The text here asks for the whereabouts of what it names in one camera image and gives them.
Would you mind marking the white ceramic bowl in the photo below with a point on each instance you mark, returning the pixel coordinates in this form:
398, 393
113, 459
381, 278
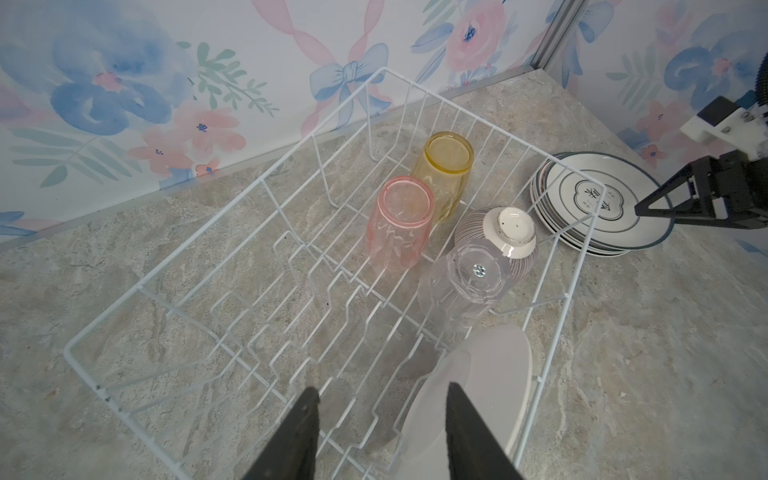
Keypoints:
510, 229

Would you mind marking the clear glass cup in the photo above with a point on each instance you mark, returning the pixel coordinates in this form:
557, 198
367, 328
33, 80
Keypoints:
465, 283

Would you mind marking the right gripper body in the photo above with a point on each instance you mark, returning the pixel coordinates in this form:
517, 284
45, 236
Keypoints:
731, 192

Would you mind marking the yellow glass cup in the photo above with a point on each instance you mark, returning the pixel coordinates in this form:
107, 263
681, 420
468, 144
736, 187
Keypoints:
444, 166

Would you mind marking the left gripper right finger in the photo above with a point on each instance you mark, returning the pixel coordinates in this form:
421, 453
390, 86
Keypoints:
473, 452

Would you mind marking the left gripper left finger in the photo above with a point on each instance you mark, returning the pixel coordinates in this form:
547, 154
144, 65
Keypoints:
291, 451

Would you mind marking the pink glass cup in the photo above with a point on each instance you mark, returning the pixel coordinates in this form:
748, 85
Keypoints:
400, 224

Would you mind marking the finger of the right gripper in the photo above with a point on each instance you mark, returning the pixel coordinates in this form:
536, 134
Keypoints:
675, 198

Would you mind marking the white wire dish rack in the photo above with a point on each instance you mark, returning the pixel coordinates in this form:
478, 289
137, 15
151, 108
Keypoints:
204, 356

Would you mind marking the grey patterned plate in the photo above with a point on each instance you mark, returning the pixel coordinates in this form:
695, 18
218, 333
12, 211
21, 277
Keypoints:
494, 368
596, 194

